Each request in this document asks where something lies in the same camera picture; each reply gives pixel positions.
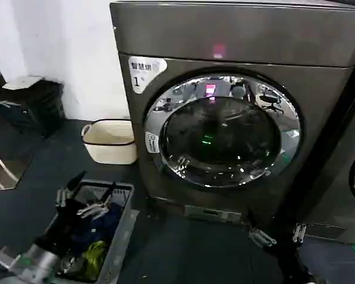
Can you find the grey plastic laundry basket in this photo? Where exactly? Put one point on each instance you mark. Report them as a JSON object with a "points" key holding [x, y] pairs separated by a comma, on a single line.
{"points": [[121, 225]]}

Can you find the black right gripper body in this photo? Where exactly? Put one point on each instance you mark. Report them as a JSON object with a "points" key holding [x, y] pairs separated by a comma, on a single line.
{"points": [[296, 263]]}

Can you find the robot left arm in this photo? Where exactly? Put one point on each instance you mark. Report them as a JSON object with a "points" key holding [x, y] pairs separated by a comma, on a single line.
{"points": [[32, 261]]}

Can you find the white flat board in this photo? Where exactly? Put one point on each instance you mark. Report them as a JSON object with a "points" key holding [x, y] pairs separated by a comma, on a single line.
{"points": [[22, 82]]}

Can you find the leaning mirror panel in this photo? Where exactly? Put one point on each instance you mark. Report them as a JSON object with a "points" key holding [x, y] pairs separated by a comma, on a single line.
{"points": [[3, 142]]}

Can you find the dark blue garment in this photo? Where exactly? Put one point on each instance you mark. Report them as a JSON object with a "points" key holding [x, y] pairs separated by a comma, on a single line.
{"points": [[106, 222]]}

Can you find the cream basket with dark trim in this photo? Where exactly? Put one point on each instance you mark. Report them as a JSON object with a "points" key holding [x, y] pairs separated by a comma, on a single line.
{"points": [[112, 145]]}

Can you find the grey dryer with white label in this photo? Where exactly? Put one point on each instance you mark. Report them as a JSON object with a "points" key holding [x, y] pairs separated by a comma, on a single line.
{"points": [[254, 44]]}

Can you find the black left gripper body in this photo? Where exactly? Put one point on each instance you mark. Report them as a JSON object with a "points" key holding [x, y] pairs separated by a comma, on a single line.
{"points": [[62, 220]]}

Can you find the yellow-green garment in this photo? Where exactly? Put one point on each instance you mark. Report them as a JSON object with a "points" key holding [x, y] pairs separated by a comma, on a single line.
{"points": [[94, 257]]}

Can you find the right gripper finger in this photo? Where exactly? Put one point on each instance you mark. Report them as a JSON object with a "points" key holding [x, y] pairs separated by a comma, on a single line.
{"points": [[301, 233], [261, 236]]}

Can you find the black bin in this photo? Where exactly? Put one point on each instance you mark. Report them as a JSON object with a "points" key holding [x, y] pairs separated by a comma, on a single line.
{"points": [[32, 108]]}

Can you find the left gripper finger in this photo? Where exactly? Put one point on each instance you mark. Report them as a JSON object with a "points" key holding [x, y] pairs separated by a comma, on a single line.
{"points": [[102, 201], [72, 185]]}

